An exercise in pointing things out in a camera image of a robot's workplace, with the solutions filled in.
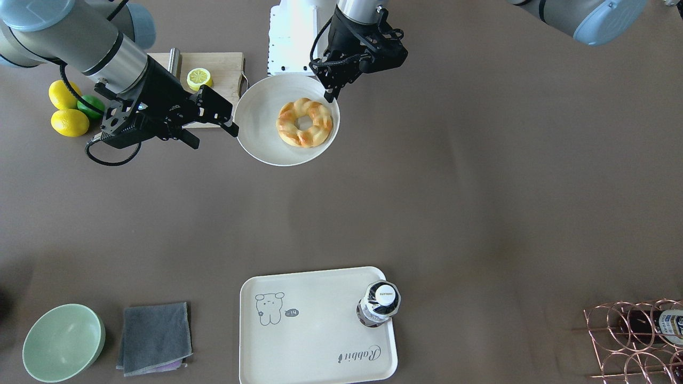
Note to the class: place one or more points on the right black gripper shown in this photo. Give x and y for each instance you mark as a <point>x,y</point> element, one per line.
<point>166,92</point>

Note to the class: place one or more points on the yellow twisted donut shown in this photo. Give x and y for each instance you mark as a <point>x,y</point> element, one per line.
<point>304,123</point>

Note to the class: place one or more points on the grey folded cloth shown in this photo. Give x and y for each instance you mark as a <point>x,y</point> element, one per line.
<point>155,338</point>

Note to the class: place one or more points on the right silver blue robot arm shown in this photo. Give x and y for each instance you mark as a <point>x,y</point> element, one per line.
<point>77,33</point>

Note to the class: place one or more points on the yellow lemon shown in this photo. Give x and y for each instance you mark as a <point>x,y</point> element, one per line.
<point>61,97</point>
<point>70,122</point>

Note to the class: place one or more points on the dark tea bottle on tray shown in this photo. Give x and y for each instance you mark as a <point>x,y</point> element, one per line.
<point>380,302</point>

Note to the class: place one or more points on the half lemon slice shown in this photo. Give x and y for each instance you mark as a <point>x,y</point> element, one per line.
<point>197,77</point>

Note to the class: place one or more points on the steel muddler black tip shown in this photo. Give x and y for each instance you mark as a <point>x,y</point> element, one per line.
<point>174,62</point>

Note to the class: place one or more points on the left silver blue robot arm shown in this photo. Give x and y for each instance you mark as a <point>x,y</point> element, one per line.
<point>592,23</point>

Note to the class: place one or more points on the yellow lemon near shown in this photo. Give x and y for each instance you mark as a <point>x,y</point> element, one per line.
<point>70,122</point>

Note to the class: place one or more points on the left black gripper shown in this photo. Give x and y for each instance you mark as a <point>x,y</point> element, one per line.
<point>343,37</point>

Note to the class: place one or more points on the green bowl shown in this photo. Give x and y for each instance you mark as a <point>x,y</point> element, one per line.
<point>63,342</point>

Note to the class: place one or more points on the copper wire bottle rack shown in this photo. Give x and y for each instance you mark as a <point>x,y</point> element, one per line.
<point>622,361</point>

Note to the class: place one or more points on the cream rabbit tray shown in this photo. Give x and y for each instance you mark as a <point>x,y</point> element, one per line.
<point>305,328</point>

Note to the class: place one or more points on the tea bottle in rack upper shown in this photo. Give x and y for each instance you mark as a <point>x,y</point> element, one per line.
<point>652,327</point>

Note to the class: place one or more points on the wooden cutting board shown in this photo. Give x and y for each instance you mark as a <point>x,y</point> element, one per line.
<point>225,69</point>

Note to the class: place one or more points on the white round plate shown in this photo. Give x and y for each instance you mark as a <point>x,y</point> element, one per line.
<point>256,114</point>

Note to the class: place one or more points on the yellow lemon far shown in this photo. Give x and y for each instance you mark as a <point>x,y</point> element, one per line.
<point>61,97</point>

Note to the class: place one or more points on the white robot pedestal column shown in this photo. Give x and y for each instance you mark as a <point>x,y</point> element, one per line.
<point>294,26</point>

